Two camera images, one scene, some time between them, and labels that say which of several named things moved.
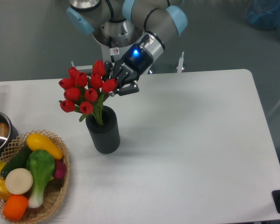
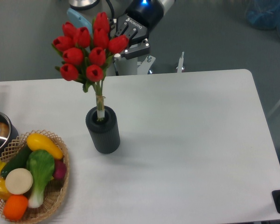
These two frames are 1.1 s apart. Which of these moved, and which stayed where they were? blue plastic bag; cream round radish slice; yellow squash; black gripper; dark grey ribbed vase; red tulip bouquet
Moved: black gripper; red tulip bouquet
Stayed: cream round radish slice; yellow squash; blue plastic bag; dark grey ribbed vase
